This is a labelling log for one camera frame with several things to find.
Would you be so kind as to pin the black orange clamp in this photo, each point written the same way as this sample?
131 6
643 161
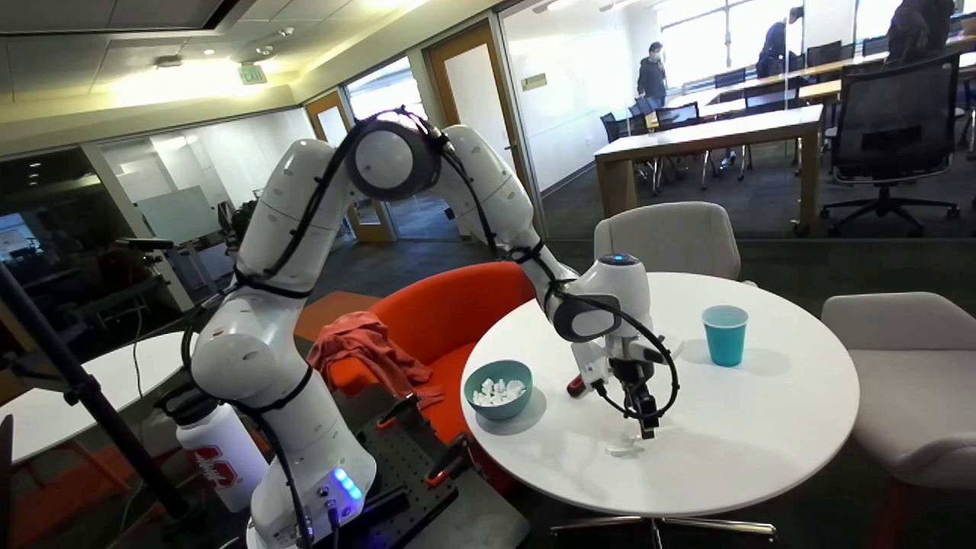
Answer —
399 411
450 465

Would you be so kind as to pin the seated person in black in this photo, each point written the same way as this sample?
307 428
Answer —
918 30

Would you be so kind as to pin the teal bowl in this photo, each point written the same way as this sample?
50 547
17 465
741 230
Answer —
497 407

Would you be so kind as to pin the black tripod pole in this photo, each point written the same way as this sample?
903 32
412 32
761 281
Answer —
82 392

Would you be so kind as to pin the person in dark jacket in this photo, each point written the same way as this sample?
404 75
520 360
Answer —
652 77

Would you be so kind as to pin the small white pieces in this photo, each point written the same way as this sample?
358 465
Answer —
499 392

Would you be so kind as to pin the white bottle with red print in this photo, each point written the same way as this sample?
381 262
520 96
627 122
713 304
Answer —
231 461

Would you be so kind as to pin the long wooden table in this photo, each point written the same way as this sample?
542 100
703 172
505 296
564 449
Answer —
713 128
812 87

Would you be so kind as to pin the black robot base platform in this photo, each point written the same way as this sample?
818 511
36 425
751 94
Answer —
406 489

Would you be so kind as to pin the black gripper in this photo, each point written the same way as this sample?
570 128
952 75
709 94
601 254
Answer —
633 377

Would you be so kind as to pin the blue plastic cup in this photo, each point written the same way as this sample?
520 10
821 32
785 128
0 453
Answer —
723 339

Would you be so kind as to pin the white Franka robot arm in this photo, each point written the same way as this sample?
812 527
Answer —
256 356

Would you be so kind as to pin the orange armchair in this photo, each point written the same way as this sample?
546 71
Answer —
448 306

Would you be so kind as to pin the black mesh office chair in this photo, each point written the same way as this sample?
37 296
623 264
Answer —
894 112

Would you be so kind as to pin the grey chair back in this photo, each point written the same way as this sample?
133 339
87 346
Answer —
673 238

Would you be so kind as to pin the grey upholstered chair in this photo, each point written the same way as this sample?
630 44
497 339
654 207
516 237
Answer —
911 386

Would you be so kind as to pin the black conference chair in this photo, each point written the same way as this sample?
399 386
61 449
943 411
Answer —
674 115

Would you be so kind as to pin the pink cloth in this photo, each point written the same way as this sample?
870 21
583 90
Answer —
354 339

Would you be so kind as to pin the person in dark blue top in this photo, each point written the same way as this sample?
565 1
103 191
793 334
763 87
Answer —
777 46

